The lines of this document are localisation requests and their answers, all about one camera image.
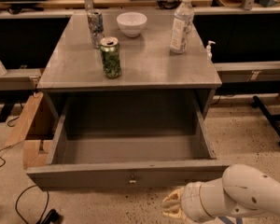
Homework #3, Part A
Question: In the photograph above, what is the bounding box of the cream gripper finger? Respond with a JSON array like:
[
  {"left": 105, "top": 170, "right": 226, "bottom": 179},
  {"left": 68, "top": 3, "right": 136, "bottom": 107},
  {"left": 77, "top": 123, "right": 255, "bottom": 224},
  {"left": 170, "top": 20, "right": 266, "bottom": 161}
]
[
  {"left": 162, "top": 209, "right": 186, "bottom": 221},
  {"left": 161, "top": 188, "right": 184, "bottom": 210}
]

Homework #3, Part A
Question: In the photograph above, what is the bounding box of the grey top drawer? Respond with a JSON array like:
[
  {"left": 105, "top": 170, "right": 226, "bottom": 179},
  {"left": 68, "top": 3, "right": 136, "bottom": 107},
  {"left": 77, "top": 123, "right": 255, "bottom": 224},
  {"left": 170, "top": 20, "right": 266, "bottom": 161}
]
[{"left": 27, "top": 91, "right": 228, "bottom": 190}]

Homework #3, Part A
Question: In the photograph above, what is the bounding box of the silver blue energy can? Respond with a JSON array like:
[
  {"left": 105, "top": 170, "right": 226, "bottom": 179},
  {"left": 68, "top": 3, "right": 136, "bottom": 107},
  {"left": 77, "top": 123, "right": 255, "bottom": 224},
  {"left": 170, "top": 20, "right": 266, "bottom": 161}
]
[{"left": 87, "top": 9, "right": 105, "bottom": 49}]

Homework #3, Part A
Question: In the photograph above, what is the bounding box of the white ceramic bowl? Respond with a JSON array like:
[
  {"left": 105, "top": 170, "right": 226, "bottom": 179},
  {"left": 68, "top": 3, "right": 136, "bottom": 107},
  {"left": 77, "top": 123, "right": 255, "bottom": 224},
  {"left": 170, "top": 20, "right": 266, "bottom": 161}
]
[{"left": 117, "top": 12, "right": 147, "bottom": 37}]

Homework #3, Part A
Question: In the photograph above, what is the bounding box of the green soda can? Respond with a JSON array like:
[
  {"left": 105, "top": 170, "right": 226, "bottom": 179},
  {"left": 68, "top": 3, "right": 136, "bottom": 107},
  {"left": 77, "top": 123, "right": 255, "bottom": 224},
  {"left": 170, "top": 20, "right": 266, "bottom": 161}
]
[{"left": 99, "top": 36, "right": 121, "bottom": 78}]

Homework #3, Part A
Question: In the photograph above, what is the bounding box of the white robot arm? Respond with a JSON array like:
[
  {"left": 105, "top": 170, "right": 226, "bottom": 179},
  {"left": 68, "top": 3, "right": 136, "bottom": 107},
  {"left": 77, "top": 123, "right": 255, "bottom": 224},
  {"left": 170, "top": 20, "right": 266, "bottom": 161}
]
[{"left": 162, "top": 164, "right": 280, "bottom": 223}]

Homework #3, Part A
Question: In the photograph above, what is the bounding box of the clear plastic water bottle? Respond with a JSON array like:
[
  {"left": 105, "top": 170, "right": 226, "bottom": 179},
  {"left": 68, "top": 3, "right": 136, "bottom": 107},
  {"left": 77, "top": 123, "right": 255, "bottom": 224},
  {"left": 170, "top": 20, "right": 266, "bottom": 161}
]
[{"left": 170, "top": 0, "right": 194, "bottom": 53}]

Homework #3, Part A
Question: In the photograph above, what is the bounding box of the black metal stand leg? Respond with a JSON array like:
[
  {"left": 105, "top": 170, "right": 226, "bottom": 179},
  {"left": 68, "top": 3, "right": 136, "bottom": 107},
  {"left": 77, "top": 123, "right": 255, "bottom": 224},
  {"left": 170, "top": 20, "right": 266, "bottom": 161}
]
[{"left": 251, "top": 95, "right": 280, "bottom": 146}]

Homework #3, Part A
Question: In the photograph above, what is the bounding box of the black floor cable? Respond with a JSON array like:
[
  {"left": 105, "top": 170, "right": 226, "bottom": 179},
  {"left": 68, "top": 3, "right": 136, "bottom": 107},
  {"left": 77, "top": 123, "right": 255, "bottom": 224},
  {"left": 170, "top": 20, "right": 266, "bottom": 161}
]
[{"left": 0, "top": 115, "right": 24, "bottom": 170}]

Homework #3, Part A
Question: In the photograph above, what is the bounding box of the small pump dispenser bottle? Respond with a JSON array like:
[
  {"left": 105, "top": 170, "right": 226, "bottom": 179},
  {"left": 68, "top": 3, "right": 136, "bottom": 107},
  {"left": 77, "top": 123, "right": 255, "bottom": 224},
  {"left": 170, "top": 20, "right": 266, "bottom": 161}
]
[{"left": 206, "top": 40, "right": 216, "bottom": 60}]

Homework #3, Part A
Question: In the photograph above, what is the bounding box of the grey wooden cabinet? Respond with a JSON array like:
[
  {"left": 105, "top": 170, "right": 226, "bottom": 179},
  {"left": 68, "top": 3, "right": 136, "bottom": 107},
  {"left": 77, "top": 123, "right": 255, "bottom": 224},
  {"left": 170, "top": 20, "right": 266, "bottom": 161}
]
[{"left": 36, "top": 9, "right": 223, "bottom": 133}]

